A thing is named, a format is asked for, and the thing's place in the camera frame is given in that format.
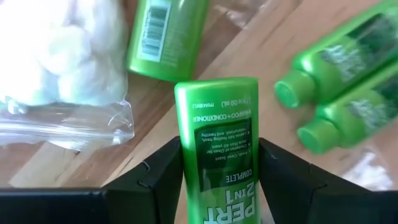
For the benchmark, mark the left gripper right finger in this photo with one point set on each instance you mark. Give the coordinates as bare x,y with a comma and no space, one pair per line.
286,186

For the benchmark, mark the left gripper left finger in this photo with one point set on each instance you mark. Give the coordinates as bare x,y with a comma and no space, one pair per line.
155,186

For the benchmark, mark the clear bag of cotton balls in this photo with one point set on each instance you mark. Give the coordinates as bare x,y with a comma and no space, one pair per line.
62,56
370,172

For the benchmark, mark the green Pert shampoo bottle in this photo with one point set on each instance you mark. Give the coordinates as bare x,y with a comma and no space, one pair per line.
335,62
351,124
174,46
217,124

